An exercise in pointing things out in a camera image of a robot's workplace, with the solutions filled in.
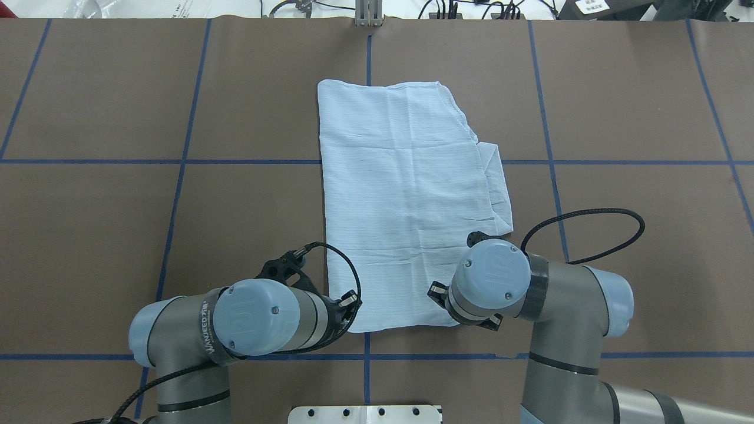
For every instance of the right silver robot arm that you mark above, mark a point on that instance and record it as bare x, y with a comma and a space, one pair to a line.
573, 308

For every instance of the aluminium frame post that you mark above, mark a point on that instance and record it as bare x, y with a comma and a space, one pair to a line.
369, 13

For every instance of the light blue button-up shirt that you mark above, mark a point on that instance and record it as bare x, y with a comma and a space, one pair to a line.
405, 180

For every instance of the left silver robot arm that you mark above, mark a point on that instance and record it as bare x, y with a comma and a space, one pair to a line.
190, 341

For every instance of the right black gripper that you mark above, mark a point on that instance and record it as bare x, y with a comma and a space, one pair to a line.
437, 292

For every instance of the clear plastic bag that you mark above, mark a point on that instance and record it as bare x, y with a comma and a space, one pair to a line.
136, 9

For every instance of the black box white label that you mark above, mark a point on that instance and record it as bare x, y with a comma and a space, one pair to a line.
603, 10

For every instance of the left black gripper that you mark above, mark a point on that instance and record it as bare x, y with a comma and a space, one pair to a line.
337, 315

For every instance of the white pedestal column with base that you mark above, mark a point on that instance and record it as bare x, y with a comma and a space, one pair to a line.
367, 414

